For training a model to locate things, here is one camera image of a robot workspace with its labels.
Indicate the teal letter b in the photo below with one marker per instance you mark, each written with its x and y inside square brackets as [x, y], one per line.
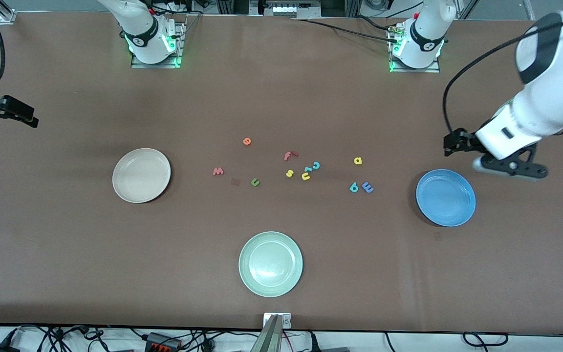
[354, 186]

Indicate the blue plate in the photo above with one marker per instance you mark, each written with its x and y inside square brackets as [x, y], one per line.
[445, 198]

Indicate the beige brown plate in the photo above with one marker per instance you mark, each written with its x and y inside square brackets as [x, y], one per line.
[141, 175]

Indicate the silver electronics box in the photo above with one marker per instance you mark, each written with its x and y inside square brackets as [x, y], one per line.
[286, 9]

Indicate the black orange power strip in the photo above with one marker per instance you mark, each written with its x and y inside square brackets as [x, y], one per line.
[162, 341]

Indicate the blue foam letter m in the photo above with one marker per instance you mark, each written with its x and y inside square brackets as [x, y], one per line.
[367, 187]

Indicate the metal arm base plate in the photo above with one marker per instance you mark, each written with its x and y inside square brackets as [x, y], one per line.
[416, 70]
[157, 62]

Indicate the red foam letter f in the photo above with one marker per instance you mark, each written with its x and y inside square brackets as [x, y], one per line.
[288, 156]

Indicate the aluminium frame post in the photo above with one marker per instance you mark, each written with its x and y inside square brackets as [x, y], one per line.
[4, 14]

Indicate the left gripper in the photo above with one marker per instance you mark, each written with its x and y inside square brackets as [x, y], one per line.
[463, 141]

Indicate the pale green plate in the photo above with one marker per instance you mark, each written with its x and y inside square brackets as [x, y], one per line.
[270, 264]

